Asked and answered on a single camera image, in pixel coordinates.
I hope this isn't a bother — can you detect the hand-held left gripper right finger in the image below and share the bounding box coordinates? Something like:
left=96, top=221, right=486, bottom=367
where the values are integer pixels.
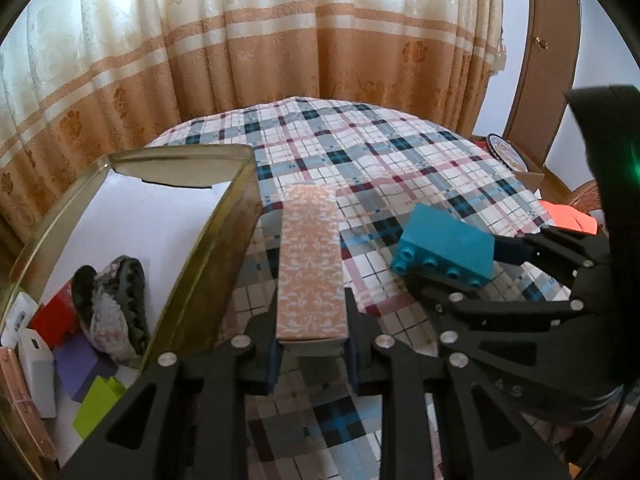
left=342, top=287, right=571, bottom=480

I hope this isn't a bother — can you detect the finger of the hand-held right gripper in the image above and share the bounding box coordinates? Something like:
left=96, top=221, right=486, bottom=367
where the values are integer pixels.
left=492, top=227, right=608, bottom=281
left=405, top=270, right=591, bottom=336

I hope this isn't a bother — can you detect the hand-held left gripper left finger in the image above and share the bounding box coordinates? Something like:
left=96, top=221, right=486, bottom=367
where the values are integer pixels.
left=60, top=305, right=286, bottom=480

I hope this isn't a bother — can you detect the blue toy brick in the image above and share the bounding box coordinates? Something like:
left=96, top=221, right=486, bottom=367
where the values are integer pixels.
left=391, top=204, right=496, bottom=288

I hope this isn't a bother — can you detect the gold metal tin box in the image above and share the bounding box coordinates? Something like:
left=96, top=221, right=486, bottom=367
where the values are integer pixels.
left=0, top=142, right=261, bottom=480

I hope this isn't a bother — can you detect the grey toy shoe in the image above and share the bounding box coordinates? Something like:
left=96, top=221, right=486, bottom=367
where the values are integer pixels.
left=70, top=255, right=151, bottom=368

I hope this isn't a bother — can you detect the green soccer ball brick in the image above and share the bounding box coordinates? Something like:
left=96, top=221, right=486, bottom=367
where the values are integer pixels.
left=72, top=375, right=128, bottom=438

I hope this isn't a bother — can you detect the purple block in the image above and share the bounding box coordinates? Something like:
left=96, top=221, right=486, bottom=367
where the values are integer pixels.
left=52, top=332, right=118, bottom=403

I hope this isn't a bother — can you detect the red toy brick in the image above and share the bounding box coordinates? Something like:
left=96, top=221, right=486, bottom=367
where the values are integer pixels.
left=27, top=282, right=81, bottom=348

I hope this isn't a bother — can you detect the small white box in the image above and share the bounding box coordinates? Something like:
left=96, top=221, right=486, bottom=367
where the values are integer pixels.
left=17, top=327, right=57, bottom=420

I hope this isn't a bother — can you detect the copper pink embossed box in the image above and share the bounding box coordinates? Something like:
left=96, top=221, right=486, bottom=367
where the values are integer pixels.
left=0, top=347, right=58, bottom=461

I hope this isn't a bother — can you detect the wicker chair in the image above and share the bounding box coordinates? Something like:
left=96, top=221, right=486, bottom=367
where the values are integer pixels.
left=542, top=167, right=608, bottom=221

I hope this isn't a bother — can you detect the cardboard box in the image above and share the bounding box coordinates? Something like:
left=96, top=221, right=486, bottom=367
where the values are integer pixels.
left=512, top=169, right=547, bottom=198

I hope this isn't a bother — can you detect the round patterned plate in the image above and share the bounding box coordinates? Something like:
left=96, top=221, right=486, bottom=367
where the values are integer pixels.
left=482, top=134, right=528, bottom=173

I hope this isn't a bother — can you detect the plaid tablecloth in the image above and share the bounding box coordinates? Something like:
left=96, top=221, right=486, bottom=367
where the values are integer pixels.
left=145, top=95, right=591, bottom=480

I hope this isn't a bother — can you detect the wooden cabinet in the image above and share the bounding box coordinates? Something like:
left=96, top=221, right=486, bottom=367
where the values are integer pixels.
left=505, top=0, right=581, bottom=171

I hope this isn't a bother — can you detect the curtain tassel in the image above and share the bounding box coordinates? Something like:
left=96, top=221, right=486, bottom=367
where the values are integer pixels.
left=492, top=35, right=508, bottom=77

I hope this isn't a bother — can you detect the cream and orange curtain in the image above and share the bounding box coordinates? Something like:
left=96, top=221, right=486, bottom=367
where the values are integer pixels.
left=0, top=0, right=508, bottom=241

